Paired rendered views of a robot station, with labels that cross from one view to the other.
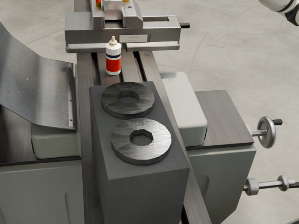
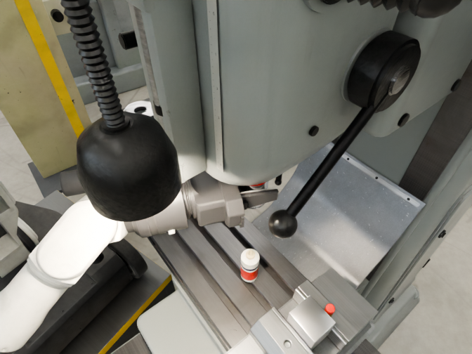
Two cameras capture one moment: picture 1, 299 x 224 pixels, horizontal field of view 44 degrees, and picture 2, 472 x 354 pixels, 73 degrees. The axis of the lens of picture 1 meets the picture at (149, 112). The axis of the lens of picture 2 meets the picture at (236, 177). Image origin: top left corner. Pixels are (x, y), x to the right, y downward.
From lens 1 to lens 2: 118 cm
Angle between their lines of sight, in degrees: 91
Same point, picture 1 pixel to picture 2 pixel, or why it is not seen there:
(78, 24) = (332, 290)
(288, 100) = not seen: outside the picture
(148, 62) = (223, 317)
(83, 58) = (294, 277)
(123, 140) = (148, 106)
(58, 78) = (312, 270)
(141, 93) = not seen: hidden behind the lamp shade
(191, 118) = (155, 317)
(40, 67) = (338, 266)
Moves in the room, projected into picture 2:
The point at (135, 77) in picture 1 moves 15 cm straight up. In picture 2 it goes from (220, 277) to (218, 243)
